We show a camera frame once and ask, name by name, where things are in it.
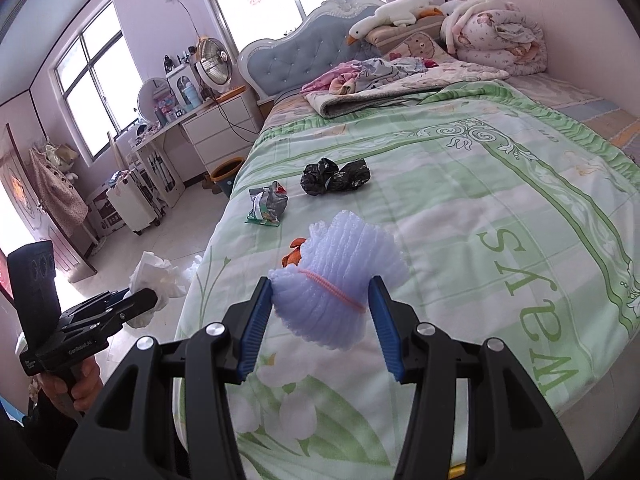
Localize floral hanging garment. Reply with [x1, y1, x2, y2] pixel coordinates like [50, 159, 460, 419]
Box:
[27, 145, 91, 238]

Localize black plastic bag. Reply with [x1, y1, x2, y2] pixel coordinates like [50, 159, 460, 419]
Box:
[300, 157, 342, 196]
[332, 158, 372, 191]

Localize white mirror cabinet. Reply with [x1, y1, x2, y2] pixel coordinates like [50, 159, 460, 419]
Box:
[165, 62, 203, 108]

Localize large window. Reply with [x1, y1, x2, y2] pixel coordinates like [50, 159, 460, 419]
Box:
[192, 0, 388, 58]

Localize beige printed quilt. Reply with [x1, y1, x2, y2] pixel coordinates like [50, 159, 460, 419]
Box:
[302, 57, 511, 118]

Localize brown pillow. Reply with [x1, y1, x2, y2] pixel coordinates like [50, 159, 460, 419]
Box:
[365, 15, 446, 46]

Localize white foam fruit net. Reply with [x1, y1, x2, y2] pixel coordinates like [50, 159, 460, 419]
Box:
[269, 210, 409, 353]

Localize grey blue clothing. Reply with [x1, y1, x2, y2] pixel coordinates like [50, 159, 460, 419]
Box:
[357, 56, 431, 81]

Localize person's left hand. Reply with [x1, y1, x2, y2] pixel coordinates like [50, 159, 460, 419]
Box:
[40, 360, 104, 413]

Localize white goose plush toy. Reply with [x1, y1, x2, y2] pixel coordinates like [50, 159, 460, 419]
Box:
[347, 0, 446, 46]

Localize white drawer nightstand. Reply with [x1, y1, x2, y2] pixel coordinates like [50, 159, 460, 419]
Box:
[180, 91, 263, 183]

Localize folded floral quilt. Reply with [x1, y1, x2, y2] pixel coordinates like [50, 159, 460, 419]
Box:
[442, 7, 548, 68]

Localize silver snack wrapper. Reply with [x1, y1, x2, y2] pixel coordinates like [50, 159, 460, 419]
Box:
[245, 181, 290, 226]

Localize person's left forearm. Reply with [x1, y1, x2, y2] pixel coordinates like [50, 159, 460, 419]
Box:
[0, 395, 86, 480]

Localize white desk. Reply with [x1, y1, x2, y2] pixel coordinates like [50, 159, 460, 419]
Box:
[127, 110, 211, 208]

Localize face print pillow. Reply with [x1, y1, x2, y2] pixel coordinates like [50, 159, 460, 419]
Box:
[385, 31, 451, 63]

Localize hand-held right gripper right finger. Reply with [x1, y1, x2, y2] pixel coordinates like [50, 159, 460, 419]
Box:
[367, 276, 585, 480]

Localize dark orange-rimmed wastebasket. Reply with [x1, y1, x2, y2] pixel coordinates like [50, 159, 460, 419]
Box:
[209, 156, 245, 198]

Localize white pink fleece blanket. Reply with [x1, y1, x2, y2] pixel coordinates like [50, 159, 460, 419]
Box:
[440, 0, 521, 53]

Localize side window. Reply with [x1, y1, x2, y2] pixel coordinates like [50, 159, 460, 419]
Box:
[47, 0, 143, 163]

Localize metal grille fan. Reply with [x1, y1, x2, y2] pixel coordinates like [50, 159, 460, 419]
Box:
[195, 36, 236, 98]

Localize red wooden door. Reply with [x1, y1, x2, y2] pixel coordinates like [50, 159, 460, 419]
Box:
[0, 125, 96, 276]

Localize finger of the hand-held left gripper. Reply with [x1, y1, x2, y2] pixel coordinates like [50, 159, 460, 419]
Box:
[95, 289, 132, 311]
[102, 287, 158, 328]

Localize orange peel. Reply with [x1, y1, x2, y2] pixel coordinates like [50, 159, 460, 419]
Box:
[281, 237, 307, 267]

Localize white suitcase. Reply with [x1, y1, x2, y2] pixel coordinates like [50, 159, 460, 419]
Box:
[106, 172, 161, 236]

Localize bed with blue tufted headboard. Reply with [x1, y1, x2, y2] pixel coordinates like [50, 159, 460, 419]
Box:
[172, 0, 640, 480]

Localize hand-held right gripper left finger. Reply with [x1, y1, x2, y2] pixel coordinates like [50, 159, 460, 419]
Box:
[56, 276, 273, 480]

